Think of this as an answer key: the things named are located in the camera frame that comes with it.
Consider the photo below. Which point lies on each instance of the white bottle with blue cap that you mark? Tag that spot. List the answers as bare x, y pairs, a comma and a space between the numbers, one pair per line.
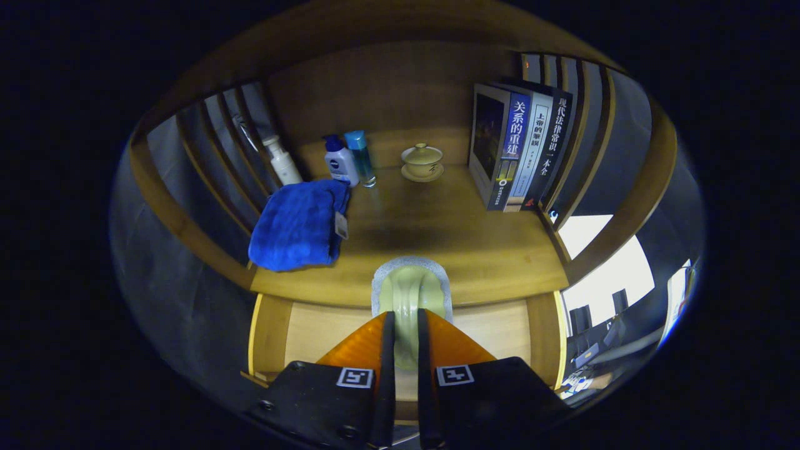
340, 165

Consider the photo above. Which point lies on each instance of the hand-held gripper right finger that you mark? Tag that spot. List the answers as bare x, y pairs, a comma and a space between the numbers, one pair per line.
500, 400

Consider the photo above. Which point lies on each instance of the grey spine book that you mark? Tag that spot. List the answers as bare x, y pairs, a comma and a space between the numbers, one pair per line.
536, 144

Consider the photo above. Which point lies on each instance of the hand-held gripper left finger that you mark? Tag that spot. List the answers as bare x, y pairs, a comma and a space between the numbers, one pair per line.
312, 400

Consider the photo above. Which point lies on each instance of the white drawer cabinet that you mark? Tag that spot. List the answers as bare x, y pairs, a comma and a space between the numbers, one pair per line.
600, 269

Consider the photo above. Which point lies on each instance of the blue spine book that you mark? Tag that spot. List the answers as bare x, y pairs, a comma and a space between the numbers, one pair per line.
509, 156

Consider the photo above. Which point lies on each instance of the brown wooden drawer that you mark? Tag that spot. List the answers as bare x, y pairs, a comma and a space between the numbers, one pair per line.
312, 331

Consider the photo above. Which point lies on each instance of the wooden countertop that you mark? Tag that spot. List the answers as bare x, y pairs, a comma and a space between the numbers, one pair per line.
450, 237

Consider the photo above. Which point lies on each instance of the teal slim bottle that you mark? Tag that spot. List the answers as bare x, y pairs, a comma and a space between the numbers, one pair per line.
361, 159

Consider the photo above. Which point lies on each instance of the black backdrop cloth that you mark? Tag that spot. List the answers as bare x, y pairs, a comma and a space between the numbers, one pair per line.
162, 281

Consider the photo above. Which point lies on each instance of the blue folded towel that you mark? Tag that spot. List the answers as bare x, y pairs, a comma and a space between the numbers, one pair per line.
294, 225

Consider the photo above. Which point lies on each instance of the white pump bottle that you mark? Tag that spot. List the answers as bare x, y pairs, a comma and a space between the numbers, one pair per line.
284, 165

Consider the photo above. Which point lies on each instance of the beige lidded teacup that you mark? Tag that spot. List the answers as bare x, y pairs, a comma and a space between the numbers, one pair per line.
422, 164

